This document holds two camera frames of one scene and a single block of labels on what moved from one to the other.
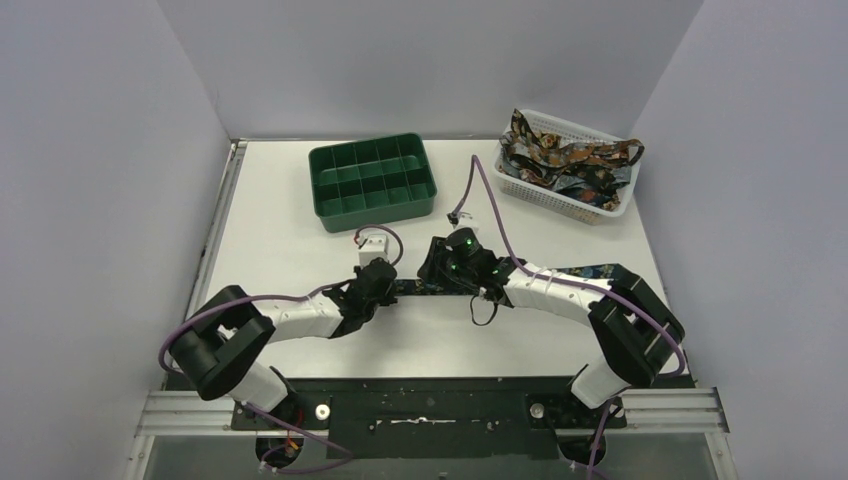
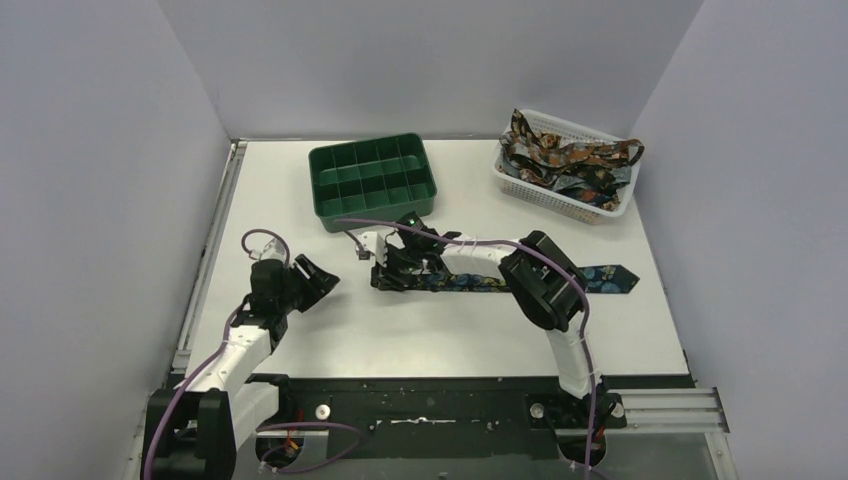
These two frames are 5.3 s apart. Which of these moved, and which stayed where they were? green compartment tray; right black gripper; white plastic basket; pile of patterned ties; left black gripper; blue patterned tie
Moved: right black gripper; left black gripper
Stayed: white plastic basket; blue patterned tie; green compartment tray; pile of patterned ties
